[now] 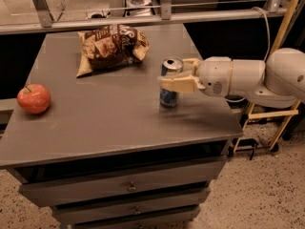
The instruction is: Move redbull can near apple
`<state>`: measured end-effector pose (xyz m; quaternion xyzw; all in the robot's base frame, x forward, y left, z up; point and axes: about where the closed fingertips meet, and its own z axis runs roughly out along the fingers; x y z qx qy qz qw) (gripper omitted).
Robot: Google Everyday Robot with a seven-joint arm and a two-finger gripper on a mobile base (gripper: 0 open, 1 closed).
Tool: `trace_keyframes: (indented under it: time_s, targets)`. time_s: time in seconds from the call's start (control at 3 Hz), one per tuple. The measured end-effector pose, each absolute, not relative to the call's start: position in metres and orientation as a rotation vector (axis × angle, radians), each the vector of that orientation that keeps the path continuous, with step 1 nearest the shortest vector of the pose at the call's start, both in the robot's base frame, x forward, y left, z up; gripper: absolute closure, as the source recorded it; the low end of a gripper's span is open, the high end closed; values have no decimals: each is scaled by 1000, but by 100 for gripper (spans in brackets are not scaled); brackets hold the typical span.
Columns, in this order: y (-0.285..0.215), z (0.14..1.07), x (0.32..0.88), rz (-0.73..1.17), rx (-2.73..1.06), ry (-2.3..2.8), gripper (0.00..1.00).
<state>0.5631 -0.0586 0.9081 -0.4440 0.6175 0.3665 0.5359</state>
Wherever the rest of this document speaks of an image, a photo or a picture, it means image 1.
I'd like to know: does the yellow frame stand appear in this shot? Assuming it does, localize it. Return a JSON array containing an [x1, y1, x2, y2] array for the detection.
[[240, 0, 304, 152]]

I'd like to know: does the bottom drawer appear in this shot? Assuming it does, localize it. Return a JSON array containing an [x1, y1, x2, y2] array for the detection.
[[74, 205, 200, 229]]

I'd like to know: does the middle drawer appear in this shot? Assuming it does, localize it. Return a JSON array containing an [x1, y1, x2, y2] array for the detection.
[[53, 187, 211, 224]]

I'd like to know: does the drawer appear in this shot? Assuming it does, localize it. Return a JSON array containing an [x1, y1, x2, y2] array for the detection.
[[74, 205, 200, 229], [19, 156, 227, 207], [53, 187, 211, 224]]

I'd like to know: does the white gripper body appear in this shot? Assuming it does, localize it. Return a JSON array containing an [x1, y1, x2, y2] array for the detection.
[[196, 57, 232, 96]]

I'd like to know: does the redbull can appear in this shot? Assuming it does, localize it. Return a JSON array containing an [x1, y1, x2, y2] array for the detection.
[[160, 57, 184, 108]]

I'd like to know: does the red apple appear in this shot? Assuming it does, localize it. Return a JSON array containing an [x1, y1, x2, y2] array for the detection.
[[17, 84, 51, 115]]

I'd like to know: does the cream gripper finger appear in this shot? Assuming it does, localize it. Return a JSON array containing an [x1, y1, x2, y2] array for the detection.
[[158, 75, 206, 94], [183, 58, 201, 75]]

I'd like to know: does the white cable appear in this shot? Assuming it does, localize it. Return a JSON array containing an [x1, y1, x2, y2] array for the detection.
[[224, 6, 272, 104]]

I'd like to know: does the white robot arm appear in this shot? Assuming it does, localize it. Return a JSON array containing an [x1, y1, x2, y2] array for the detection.
[[158, 48, 305, 109]]

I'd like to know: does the metal railing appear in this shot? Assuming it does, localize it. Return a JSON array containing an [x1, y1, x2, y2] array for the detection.
[[0, 0, 290, 34]]

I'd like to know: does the top drawer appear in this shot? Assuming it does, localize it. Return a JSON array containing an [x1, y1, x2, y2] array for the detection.
[[19, 156, 227, 207]]

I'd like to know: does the brown chip bag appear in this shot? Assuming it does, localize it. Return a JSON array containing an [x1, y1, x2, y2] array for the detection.
[[76, 24, 150, 77]]

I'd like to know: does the grey drawer cabinet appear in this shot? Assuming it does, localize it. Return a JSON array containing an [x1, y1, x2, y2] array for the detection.
[[0, 23, 245, 229]]

